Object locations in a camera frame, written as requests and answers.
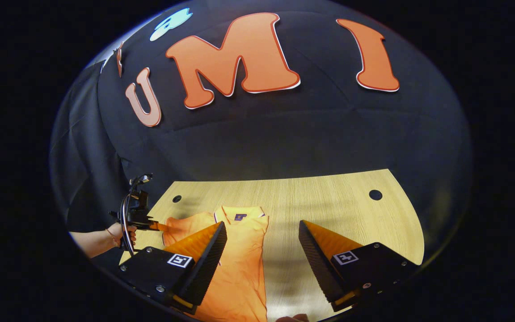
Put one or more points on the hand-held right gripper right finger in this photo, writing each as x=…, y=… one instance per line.
x=320, y=268

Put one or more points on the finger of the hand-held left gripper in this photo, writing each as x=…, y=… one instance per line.
x=159, y=226

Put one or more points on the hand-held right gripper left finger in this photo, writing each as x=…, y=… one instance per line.
x=204, y=268

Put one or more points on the orange T-shirt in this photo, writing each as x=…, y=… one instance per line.
x=244, y=268

